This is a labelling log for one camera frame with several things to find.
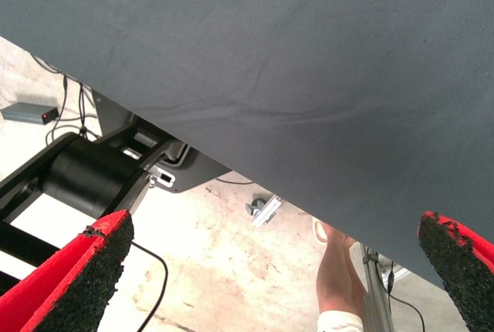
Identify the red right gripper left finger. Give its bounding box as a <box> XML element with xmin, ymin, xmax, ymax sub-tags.
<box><xmin>0</xmin><ymin>209</ymin><xmax>135</xmax><ymax>332</ymax></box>

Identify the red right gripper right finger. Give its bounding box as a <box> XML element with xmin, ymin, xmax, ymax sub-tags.
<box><xmin>418</xmin><ymin>210</ymin><xmax>494</xmax><ymax>332</ymax></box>

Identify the aluminium table leg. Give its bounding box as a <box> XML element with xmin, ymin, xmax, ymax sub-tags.
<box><xmin>358</xmin><ymin>242</ymin><xmax>395</xmax><ymax>332</ymax></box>

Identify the bare person leg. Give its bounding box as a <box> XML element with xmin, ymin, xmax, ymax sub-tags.
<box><xmin>316</xmin><ymin>229</ymin><xmax>367</xmax><ymax>316</ymax></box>

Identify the white shoe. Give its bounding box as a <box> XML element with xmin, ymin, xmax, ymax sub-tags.
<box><xmin>316</xmin><ymin>310</ymin><xmax>364</xmax><ymax>332</ymax></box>

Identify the grey machine base housing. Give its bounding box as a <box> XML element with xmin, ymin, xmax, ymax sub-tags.
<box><xmin>91</xmin><ymin>90</ymin><xmax>232</xmax><ymax>194</ymax></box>

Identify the grey box with red light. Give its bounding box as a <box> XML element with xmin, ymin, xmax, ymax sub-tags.
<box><xmin>0</xmin><ymin>102</ymin><xmax>60</xmax><ymax>125</ymax></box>

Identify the dark grey table cloth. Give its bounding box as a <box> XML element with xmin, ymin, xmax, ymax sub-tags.
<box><xmin>0</xmin><ymin>0</ymin><xmax>494</xmax><ymax>290</ymax></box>

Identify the thin black floor cable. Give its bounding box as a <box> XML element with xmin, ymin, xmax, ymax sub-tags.
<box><xmin>129</xmin><ymin>242</ymin><xmax>170</xmax><ymax>332</ymax></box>
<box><xmin>45</xmin><ymin>73</ymin><xmax>101</xmax><ymax>146</ymax></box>
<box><xmin>385</xmin><ymin>260</ymin><xmax>426</xmax><ymax>332</ymax></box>

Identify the caster with aluminium bracket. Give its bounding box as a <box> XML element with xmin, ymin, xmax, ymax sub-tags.
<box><xmin>245</xmin><ymin>195</ymin><xmax>285</xmax><ymax>228</ymax></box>

